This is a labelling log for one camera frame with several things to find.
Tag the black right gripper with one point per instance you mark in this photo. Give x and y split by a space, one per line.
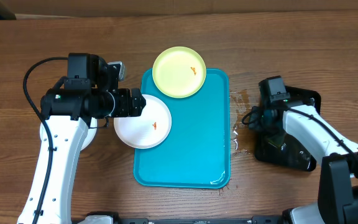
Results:
258 123

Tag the teal plastic tray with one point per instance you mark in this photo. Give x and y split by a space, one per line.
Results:
197 151

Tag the light green plate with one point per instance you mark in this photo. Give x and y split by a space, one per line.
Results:
179 72

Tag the black rectangular water tray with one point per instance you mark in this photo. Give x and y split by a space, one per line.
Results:
282 148

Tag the white plate with stain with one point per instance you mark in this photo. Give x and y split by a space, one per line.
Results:
147 130

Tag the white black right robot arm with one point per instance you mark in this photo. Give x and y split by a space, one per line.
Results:
338 157

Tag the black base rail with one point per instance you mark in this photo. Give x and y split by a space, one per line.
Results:
113 217

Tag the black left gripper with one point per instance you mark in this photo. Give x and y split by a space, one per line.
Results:
126 111

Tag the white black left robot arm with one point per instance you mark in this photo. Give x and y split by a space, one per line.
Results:
69 114

